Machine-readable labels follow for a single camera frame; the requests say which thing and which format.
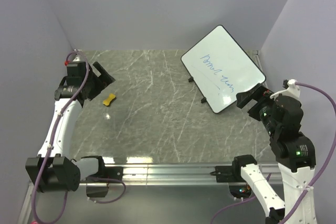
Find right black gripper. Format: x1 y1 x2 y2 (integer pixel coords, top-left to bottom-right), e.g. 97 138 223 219
235 81 279 134

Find yellow whiteboard eraser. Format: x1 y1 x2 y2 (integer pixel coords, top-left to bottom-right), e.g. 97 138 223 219
103 93 116 106

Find white whiteboard black frame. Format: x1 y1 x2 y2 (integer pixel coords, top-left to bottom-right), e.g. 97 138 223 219
181 25 266 114

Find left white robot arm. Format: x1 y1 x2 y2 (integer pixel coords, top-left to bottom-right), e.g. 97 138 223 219
25 61 115 193

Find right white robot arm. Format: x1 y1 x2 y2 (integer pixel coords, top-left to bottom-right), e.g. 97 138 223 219
232 84 317 223

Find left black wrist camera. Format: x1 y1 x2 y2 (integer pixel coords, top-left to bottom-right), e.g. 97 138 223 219
66 61 86 87

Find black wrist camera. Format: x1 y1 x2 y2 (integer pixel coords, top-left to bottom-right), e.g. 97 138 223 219
66 61 86 87
271 95 303 132

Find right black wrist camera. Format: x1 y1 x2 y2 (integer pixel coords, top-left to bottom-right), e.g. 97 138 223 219
271 95 303 132

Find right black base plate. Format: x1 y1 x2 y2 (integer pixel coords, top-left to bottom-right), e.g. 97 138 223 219
213 166 237 183

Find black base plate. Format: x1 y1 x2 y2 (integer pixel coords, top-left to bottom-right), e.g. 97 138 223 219
213 166 237 183
92 166 123 183

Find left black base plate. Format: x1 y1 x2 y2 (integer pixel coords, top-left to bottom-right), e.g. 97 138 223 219
92 166 123 183

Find aluminium mounting rail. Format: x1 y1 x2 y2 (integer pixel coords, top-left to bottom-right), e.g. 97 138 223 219
78 163 284 186

